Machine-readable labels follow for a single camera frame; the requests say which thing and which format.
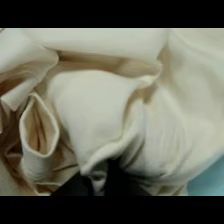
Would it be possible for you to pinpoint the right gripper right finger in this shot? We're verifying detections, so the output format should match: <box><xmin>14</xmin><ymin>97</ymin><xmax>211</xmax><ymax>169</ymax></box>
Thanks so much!
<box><xmin>102</xmin><ymin>158</ymin><xmax>152</xmax><ymax>197</ymax></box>

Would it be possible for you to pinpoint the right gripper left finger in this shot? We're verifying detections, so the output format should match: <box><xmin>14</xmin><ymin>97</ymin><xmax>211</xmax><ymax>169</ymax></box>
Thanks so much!
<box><xmin>51</xmin><ymin>171</ymin><xmax>95</xmax><ymax>197</ymax></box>

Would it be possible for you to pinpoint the cream shirt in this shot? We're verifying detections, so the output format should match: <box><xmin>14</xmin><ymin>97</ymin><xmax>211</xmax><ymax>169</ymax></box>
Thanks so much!
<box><xmin>0</xmin><ymin>27</ymin><xmax>224</xmax><ymax>197</ymax></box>

